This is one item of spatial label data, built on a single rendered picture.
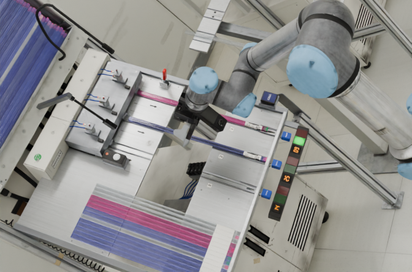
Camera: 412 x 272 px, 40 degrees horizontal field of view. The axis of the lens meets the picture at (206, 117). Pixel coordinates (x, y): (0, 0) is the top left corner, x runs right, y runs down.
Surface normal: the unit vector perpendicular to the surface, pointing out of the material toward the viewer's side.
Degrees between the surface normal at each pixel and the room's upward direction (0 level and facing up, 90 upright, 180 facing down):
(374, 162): 0
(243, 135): 44
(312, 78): 82
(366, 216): 0
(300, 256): 90
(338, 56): 87
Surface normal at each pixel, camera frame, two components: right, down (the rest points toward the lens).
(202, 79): 0.16, -0.39
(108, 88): -0.07, -0.48
